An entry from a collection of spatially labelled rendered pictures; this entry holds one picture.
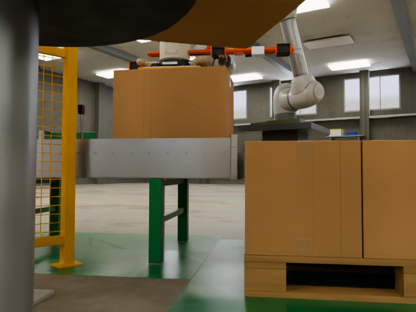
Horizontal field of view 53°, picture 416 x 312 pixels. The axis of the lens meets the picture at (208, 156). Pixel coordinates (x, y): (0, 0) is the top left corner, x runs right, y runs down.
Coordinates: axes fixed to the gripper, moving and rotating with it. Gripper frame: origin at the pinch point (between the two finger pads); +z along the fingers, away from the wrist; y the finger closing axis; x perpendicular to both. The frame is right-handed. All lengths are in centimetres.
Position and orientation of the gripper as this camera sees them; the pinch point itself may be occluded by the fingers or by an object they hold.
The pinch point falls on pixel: (221, 52)
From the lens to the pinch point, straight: 239.8
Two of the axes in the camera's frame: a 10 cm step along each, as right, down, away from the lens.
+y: 0.0, 10.0, -0.4
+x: -9.9, 0.1, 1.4
